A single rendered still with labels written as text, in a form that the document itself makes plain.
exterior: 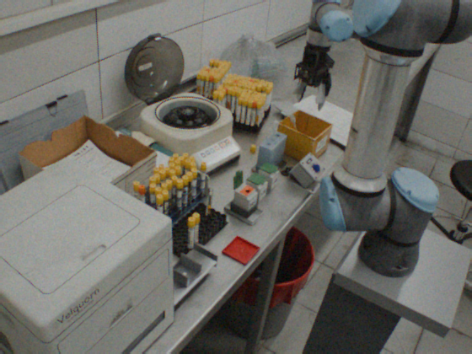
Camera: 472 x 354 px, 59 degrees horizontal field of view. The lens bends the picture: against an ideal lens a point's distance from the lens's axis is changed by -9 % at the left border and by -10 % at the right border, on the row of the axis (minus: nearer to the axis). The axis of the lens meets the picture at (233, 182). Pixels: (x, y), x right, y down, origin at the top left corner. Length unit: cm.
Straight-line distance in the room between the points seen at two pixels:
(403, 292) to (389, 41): 57
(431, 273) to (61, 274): 84
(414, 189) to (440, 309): 29
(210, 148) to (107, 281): 74
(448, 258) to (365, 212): 36
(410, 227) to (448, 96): 248
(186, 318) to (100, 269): 35
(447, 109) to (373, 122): 264
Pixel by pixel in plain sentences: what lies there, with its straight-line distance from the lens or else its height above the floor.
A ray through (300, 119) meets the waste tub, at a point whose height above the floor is 94.
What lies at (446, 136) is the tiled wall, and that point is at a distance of 355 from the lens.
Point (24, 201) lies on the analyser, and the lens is 80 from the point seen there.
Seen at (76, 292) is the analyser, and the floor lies 117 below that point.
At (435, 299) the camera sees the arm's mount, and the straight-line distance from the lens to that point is 109.
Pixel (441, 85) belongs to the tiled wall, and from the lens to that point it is 341.
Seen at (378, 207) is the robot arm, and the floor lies 111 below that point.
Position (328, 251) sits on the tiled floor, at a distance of 241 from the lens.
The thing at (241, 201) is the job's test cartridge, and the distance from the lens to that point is 115.
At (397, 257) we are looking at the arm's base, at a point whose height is 97.
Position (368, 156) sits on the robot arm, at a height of 122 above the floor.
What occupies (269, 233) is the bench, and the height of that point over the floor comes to 87.
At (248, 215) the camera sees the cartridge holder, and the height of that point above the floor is 90.
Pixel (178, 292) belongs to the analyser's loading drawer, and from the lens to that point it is 96.
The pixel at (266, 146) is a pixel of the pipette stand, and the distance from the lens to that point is 129.
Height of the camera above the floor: 167
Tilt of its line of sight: 38 degrees down
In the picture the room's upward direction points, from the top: 6 degrees clockwise
